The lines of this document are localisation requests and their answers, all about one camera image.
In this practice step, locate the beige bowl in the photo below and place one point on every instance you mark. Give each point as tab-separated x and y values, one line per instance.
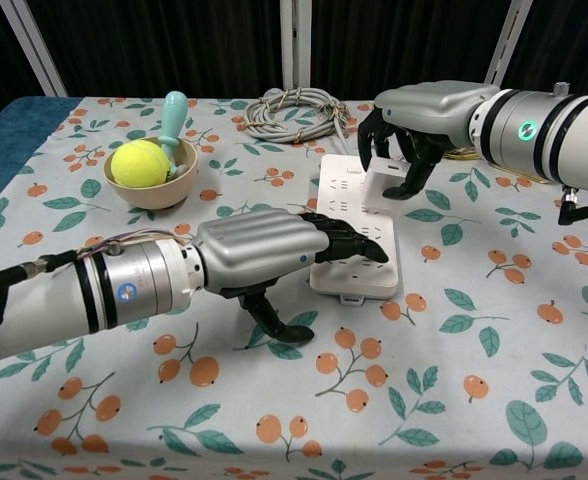
149	192

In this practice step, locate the blue cloth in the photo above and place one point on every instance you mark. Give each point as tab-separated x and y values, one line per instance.
9	135

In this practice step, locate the yellow tennis ball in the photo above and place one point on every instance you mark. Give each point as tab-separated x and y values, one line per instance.
139	163

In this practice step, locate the white power strip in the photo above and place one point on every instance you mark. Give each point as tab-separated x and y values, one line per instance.
354	240

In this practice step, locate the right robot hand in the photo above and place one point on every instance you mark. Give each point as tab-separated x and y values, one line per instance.
424	120

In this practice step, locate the floral printed tablecloth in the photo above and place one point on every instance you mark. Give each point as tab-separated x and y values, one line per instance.
174	400

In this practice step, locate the white metal frame post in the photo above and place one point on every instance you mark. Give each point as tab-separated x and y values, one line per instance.
506	50
33	45
296	42

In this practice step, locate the white charger block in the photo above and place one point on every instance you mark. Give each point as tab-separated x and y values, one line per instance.
380	192

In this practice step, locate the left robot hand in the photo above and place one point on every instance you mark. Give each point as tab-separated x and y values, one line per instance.
259	250

